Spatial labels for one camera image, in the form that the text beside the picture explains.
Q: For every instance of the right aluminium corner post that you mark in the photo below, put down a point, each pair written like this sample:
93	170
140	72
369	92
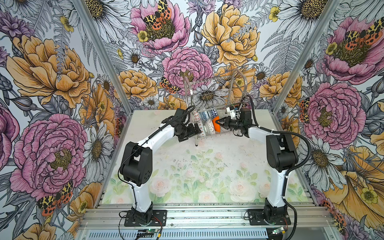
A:
322	24

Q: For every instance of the green circuit board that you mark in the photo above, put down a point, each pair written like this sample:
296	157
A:
278	231

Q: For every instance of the orange plastic bowl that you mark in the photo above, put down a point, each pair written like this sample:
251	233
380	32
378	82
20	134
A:
216	125

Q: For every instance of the green patterned bowl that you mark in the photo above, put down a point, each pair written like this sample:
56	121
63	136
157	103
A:
202	129

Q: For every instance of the silver wire dish rack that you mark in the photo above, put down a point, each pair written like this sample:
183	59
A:
216	93

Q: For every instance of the aluminium front rail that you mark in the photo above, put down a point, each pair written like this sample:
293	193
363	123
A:
218	222

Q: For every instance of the dark blue patterned bowl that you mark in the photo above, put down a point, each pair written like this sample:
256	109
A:
196	116

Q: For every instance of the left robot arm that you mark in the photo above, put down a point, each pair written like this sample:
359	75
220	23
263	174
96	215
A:
137	164

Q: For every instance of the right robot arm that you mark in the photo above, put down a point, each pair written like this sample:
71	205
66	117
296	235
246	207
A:
281	156

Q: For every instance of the white black lattice bowl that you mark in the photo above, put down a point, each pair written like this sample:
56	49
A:
210	127

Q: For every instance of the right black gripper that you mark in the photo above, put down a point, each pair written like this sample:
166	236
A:
226	125

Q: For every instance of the left aluminium corner post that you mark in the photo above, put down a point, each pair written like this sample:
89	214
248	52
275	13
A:
92	30

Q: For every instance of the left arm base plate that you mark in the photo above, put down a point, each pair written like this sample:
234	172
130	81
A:
152	218

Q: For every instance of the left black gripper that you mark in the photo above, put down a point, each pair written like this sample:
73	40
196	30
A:
192	132

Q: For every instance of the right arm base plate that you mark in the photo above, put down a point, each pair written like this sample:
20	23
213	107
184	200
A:
258	217

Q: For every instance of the blue floral bowl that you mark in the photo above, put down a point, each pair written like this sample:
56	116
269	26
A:
204	116

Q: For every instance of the aluminium corner post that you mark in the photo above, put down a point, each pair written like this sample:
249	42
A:
92	30
322	24

